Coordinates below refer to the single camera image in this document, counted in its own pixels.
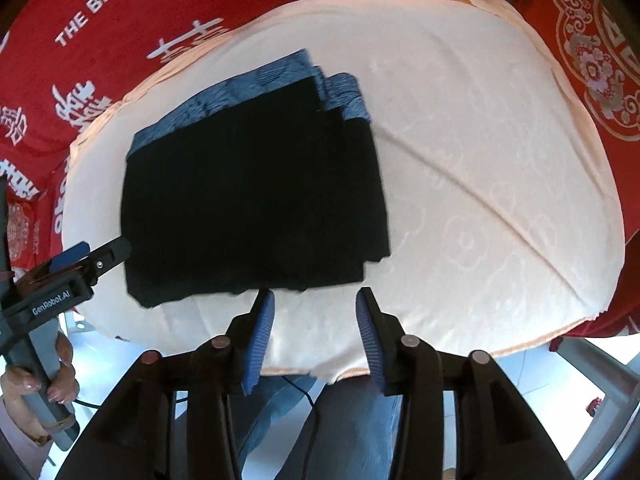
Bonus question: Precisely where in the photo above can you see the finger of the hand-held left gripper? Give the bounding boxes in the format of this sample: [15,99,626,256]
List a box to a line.
[49,241,92,274]
[79,236,134,284]

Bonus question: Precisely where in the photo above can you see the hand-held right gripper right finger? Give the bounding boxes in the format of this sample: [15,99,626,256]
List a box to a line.
[354,287,576,480]

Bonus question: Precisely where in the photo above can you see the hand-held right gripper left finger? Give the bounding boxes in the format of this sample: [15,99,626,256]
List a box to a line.
[55,289,277,480]

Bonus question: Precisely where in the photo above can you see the black pants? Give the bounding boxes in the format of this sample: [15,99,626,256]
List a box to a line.
[120,49,393,310]

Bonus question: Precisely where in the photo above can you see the person's left forearm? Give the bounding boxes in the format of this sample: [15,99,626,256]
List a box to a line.
[0,410,48,471]

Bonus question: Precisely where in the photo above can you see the person's left hand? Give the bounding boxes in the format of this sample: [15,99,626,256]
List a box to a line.
[0,332,78,443]

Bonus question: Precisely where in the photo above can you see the red floral pillow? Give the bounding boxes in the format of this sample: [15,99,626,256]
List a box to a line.
[0,195,55,272]
[510,0,640,142]

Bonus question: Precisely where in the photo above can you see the person's blue jeans legs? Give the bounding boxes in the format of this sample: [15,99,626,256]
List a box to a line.
[229,372,407,480]

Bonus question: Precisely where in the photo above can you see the peach patterned cloth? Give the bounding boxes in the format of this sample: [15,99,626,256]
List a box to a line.
[50,0,626,387]

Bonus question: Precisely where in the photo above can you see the red printed blanket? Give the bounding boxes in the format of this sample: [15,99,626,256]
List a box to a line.
[0,0,640,342]

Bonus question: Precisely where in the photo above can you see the grey metal frame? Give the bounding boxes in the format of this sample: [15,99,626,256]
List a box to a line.
[549,337,640,467]

